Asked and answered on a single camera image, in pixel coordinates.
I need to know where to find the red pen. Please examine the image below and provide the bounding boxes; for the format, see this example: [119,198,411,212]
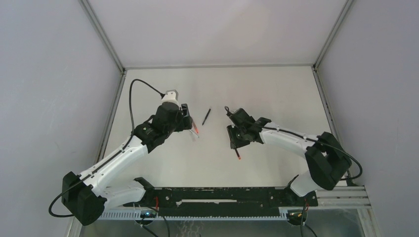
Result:
[233,148,241,160]

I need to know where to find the black pen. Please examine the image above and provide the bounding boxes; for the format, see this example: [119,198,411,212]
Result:
[202,108,211,126]

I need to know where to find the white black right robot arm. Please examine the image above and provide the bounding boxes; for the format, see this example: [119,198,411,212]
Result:
[224,107,354,205]

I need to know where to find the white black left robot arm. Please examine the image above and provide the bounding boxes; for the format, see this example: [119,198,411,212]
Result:
[61,102,193,226]

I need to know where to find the orange pen with cap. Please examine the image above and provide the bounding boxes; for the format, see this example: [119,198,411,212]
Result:
[192,121,199,134]

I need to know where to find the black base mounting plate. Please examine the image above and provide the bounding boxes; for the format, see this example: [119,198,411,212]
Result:
[125,187,318,214]

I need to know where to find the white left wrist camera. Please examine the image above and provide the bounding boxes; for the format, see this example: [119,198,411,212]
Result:
[162,89,180,107]

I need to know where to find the black right camera cable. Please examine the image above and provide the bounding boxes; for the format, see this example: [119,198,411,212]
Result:
[224,106,363,181]

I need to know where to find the black camera cable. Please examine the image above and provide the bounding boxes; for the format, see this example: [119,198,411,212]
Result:
[224,106,363,181]
[48,79,166,218]

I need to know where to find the black left camera cable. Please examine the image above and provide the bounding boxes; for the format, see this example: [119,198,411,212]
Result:
[48,79,166,218]

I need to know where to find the white slotted cable duct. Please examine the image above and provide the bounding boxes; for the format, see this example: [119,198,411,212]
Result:
[98,208,289,221]

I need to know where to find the aluminium frame rail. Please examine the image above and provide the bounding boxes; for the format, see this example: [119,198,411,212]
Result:
[312,65,357,186]

